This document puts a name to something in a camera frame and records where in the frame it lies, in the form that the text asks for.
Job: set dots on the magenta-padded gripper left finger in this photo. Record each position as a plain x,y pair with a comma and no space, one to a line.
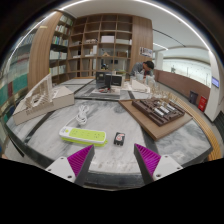
65,166

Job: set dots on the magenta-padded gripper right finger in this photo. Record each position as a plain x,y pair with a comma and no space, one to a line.
160,166

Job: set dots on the black charger block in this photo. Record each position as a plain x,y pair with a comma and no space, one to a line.
119,139

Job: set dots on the green and white power strip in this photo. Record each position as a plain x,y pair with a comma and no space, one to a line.
83,135

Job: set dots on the brown model on wooden board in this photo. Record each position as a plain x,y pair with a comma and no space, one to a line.
158,113

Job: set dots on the black waste bin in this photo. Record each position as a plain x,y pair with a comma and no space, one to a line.
193,97

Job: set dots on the small white architectural model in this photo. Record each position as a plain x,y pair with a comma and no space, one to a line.
138,87

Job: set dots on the tall bookshelf with books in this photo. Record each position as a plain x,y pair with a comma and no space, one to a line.
15,86

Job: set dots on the black architectural model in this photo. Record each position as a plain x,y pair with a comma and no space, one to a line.
108,81

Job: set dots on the person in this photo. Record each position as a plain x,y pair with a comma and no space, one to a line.
141,69

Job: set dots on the narrow bookshelf with books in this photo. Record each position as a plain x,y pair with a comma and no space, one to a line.
60,50

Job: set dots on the wooden cubby shelf unit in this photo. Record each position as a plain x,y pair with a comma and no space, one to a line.
103,43

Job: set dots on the curved ceiling light strip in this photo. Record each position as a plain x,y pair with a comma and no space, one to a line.
173,15

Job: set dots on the wall-mounted screen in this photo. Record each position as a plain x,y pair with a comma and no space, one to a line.
215,82

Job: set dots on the wall poster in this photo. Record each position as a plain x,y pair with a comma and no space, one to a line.
146,52

